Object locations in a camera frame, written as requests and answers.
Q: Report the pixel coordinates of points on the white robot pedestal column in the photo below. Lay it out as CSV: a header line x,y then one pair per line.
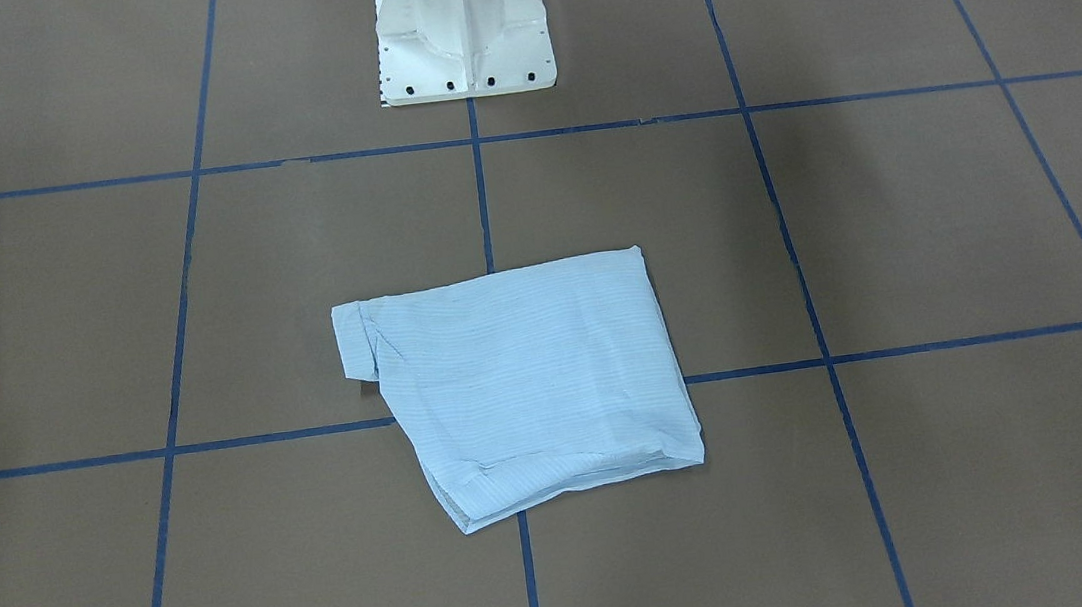
x,y
444,50

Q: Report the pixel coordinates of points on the light blue button-up shirt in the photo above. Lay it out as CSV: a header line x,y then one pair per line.
x,y
520,386

